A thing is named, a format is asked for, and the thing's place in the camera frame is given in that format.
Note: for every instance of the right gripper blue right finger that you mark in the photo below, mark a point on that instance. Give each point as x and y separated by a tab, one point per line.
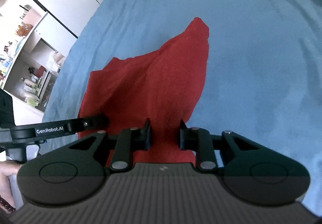
199	141

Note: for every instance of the person's left hand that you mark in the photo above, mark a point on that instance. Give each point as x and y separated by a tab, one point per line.
8	168

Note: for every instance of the white desk shelf unit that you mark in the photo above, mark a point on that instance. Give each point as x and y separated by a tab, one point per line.
28	68

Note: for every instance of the blue bed sheet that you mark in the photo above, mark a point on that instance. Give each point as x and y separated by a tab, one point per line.
263	77

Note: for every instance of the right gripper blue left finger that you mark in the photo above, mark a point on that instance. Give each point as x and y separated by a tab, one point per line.
127	143

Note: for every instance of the pink basket on desk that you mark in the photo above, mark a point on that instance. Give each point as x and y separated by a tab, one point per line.
31	16

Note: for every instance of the red knit sweater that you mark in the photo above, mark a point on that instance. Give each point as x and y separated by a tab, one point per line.
162	86

